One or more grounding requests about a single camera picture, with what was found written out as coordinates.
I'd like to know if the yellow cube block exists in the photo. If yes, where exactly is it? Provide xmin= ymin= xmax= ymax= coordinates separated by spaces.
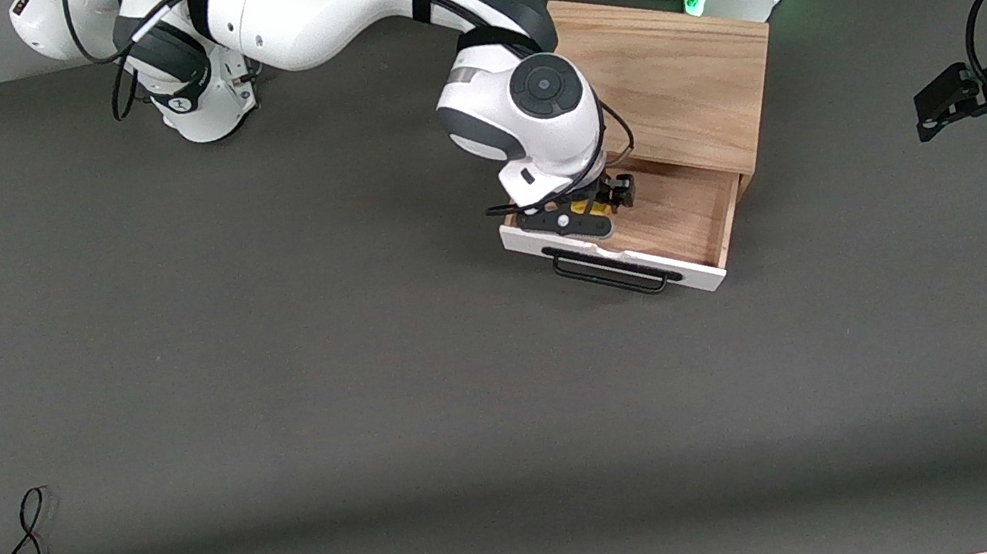
xmin=569 ymin=192 xmax=614 ymax=225

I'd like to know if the white-fronted wooden drawer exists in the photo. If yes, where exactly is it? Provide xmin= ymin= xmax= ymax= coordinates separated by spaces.
xmin=490 ymin=135 xmax=760 ymax=327

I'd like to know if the black metal drawer handle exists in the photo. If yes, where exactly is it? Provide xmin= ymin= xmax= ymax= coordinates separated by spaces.
xmin=541 ymin=225 xmax=687 ymax=312

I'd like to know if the wooden drawer cabinet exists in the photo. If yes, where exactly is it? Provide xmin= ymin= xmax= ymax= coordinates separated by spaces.
xmin=544 ymin=0 xmax=799 ymax=229

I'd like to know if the dark grey table mat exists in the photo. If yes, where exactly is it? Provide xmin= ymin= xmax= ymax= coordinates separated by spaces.
xmin=0 ymin=0 xmax=987 ymax=554

